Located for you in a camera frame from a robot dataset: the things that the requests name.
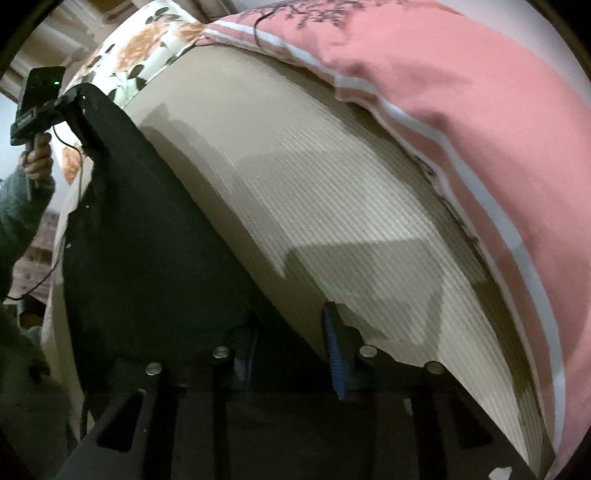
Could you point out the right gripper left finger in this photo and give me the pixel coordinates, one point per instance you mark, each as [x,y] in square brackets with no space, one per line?
[172,426]

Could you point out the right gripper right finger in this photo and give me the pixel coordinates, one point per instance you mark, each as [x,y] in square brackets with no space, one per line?
[401,421]

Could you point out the black pants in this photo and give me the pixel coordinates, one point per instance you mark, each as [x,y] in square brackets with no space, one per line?
[154,296]

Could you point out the person left hand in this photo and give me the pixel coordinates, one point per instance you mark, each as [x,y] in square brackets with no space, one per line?
[37,162]

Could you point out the beige curtain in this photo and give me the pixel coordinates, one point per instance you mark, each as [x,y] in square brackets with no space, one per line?
[66,37]

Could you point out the white floral pillow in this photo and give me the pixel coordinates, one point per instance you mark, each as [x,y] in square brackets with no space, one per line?
[138,50]

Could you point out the beige textured bed sheet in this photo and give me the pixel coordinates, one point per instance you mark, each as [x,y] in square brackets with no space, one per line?
[319,204]

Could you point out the pink striped tree pillow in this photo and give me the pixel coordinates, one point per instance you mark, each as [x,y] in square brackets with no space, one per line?
[505,139]

